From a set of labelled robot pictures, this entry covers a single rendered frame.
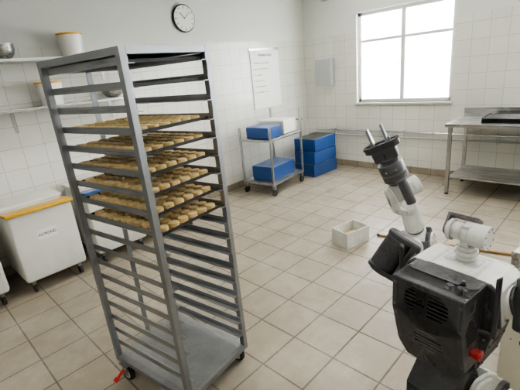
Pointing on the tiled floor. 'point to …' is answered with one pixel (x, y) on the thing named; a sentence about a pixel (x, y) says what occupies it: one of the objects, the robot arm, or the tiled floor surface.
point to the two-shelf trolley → (272, 159)
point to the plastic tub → (350, 234)
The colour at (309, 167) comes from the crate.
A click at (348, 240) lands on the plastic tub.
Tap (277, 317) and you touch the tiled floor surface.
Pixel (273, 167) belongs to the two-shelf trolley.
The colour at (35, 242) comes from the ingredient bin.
